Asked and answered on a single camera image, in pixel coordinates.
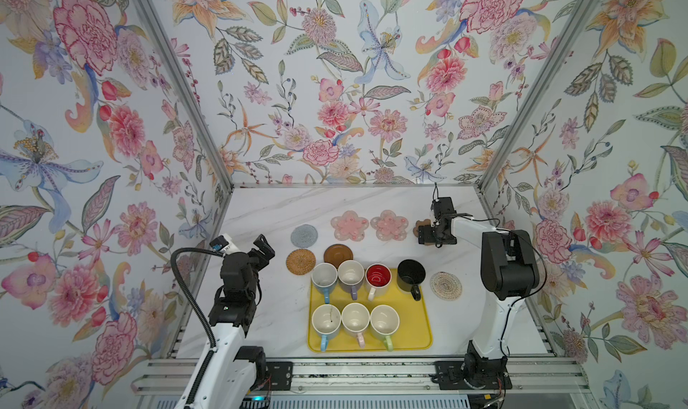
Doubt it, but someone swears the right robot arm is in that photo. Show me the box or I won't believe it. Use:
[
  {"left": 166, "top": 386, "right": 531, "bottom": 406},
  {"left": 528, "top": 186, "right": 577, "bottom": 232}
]
[{"left": 419, "top": 197, "right": 540, "bottom": 377}]

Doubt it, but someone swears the yellow tray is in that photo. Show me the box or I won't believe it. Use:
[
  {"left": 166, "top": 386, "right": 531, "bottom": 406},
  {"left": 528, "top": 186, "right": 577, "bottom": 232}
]
[{"left": 307, "top": 268, "right": 433, "bottom": 356}]

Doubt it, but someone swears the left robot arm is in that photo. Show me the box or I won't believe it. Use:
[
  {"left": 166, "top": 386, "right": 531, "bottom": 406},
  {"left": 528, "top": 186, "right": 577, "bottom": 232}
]
[{"left": 170, "top": 234, "right": 275, "bottom": 408}]

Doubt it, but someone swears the black mug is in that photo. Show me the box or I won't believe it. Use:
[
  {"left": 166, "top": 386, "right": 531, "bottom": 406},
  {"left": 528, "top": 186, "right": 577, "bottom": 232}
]
[{"left": 397, "top": 259, "right": 426, "bottom": 302}]

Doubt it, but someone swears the cork paw print coaster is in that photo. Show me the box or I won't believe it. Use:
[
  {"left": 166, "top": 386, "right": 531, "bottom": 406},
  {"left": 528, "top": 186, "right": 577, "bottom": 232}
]
[{"left": 413, "top": 220, "right": 423, "bottom": 238}]

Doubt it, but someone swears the brown wooden round coaster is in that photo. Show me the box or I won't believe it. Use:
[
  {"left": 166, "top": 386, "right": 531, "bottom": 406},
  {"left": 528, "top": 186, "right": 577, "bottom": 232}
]
[{"left": 324, "top": 244, "right": 354, "bottom": 269}]

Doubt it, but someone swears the pink flower coaster left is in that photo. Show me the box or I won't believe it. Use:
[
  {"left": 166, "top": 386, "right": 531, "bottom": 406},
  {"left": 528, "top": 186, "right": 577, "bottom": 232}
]
[{"left": 331, "top": 210, "right": 370, "bottom": 242}]

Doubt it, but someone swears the green handle mug front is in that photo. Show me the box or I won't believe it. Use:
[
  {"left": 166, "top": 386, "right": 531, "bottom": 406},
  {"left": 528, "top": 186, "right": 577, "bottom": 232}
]
[{"left": 370, "top": 304, "right": 401, "bottom": 352}]

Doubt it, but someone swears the blue mug back row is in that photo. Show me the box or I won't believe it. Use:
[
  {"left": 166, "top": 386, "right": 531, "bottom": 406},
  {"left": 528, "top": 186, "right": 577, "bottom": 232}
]
[{"left": 311, "top": 263, "right": 339, "bottom": 304}]

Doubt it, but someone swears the woven rattan round coaster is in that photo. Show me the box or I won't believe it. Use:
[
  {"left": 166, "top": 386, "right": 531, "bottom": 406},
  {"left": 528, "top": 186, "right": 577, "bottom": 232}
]
[{"left": 286, "top": 249, "right": 316, "bottom": 276}]

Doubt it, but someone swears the purple mug back row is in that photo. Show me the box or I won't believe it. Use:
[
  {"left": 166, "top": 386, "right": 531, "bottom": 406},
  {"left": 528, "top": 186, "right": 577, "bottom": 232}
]
[{"left": 338, "top": 260, "right": 365, "bottom": 302}]

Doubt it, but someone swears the red interior white mug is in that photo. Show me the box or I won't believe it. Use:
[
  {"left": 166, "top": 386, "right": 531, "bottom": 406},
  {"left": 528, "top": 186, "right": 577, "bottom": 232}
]
[{"left": 364, "top": 264, "right": 392, "bottom": 302}]

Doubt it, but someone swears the blue handle mug front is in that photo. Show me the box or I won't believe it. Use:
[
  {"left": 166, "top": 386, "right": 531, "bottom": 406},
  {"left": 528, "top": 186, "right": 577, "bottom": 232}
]
[{"left": 311, "top": 304, "right": 341, "bottom": 353}]

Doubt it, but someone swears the pink flower coaster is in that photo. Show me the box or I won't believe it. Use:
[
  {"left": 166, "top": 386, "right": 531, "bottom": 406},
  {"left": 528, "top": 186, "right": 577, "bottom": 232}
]
[
  {"left": 331, "top": 210, "right": 370, "bottom": 242},
  {"left": 370, "top": 210, "right": 409, "bottom": 242}
]

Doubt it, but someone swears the colourful woven round coaster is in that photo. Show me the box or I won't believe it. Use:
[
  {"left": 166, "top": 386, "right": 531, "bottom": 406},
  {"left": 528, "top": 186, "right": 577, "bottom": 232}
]
[{"left": 430, "top": 271, "right": 462, "bottom": 301}]

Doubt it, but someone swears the pink flower coaster right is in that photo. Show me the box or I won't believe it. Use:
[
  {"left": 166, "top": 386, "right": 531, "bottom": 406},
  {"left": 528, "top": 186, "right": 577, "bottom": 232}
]
[{"left": 370, "top": 210, "right": 409, "bottom": 242}]

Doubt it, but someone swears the grey round coaster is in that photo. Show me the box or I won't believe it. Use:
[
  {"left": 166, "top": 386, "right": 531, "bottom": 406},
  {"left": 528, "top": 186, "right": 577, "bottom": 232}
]
[{"left": 290, "top": 225, "right": 318, "bottom": 249}]

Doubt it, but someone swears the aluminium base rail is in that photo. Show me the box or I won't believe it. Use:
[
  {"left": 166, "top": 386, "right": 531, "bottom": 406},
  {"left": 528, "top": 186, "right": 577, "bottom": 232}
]
[{"left": 130, "top": 356, "right": 592, "bottom": 398}]

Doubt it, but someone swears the pink handle mug front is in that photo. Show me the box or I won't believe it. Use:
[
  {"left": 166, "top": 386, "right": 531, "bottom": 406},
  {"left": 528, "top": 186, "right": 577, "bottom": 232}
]
[{"left": 341, "top": 303, "right": 370, "bottom": 349}]

